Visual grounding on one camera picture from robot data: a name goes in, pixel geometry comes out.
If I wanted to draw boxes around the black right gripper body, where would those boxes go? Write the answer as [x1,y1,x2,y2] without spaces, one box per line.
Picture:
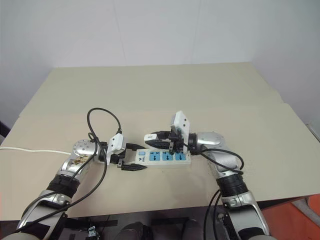
[167,126,186,154]

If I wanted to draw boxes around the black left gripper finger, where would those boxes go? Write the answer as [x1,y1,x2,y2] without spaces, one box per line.
[117,161,148,172]
[124,142,146,152]

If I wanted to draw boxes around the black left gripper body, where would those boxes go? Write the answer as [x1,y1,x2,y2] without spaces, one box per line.
[109,149,128,169]

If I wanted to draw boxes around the white power strip blue sockets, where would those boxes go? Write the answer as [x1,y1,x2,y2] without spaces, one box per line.
[124,147,193,168]

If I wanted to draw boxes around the dark rounded shape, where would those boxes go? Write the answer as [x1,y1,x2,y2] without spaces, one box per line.
[119,221,154,240]

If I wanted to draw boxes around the dark object at table side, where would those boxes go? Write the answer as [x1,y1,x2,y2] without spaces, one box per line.
[0,119,11,139]

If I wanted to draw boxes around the orange red object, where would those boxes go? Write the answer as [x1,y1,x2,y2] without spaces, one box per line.
[259,193,320,240]

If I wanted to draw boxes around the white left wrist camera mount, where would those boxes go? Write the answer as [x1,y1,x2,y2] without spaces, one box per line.
[105,133,126,166]

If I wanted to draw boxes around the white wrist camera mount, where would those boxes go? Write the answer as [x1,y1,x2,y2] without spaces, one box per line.
[170,110,192,155]
[105,133,126,166]

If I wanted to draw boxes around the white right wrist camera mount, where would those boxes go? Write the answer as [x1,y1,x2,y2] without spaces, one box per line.
[170,110,192,155]

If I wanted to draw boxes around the white power strip cord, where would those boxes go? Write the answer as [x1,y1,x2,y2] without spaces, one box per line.
[0,146,74,156]

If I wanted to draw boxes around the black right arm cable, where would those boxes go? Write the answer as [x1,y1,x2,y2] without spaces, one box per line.
[183,141,245,240]

